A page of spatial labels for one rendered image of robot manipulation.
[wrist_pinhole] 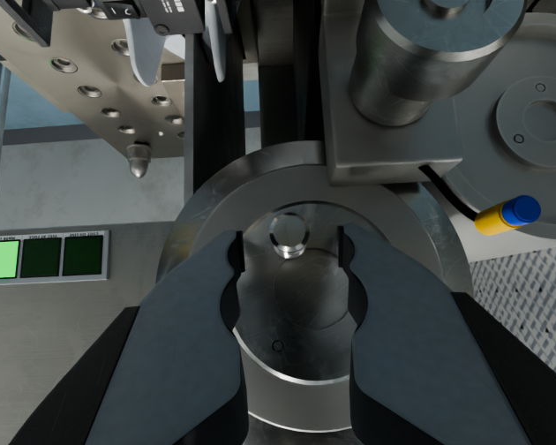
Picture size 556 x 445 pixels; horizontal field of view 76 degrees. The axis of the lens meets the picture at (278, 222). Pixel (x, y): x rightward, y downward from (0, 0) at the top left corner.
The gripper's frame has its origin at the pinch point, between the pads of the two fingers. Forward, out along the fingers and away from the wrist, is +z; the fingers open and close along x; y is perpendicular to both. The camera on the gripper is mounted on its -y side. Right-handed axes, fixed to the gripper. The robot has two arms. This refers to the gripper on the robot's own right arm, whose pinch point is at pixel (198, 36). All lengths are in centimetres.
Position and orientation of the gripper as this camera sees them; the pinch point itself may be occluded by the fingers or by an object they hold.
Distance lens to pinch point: 26.2
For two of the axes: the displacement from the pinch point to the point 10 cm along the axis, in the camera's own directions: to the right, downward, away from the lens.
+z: 0.4, 2.0, 9.8
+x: 10.0, -0.6, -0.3
